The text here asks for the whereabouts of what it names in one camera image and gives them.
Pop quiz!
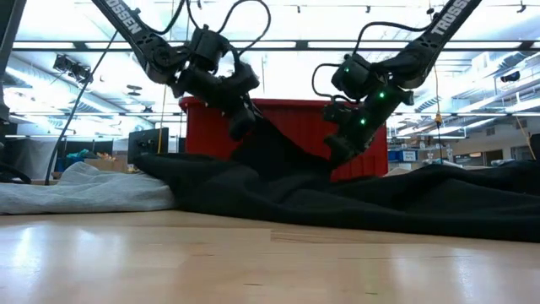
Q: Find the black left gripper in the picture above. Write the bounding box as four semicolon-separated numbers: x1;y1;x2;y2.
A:
170;62;262;143

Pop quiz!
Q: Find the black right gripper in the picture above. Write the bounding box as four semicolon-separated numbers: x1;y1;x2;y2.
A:
322;83;417;170

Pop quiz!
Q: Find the black garment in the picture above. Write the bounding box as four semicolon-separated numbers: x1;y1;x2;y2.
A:
133;117;540;244

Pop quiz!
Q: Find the grey t-shirt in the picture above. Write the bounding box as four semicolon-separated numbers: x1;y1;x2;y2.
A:
0;160;176;216

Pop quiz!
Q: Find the red plastic laundry bin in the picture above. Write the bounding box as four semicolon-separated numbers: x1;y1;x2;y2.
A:
178;95;390;183

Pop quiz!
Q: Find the black computer monitor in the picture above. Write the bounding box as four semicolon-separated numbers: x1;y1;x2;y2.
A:
127;127;170;165

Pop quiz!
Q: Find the brown cardboard box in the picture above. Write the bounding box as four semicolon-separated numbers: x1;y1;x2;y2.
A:
83;151;129;174

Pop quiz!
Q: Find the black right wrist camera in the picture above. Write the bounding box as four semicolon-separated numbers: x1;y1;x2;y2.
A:
330;52;375;102

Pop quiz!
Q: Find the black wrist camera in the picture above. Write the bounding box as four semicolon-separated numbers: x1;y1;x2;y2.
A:
186;24;232;73
330;52;375;102

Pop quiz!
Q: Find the yellow hanging cord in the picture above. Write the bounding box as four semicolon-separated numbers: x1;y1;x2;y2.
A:
154;82;169;155

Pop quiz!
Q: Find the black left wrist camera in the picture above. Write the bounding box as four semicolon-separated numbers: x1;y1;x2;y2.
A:
186;24;232;73

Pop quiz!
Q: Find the black ceiling light rail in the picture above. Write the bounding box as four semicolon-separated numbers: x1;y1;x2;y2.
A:
12;40;540;53

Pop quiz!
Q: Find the yellow cord with connector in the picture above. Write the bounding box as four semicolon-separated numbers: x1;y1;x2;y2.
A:
429;62;444;168

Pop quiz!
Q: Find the black ceiling camera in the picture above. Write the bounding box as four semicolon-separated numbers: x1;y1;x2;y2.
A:
51;53;95;86

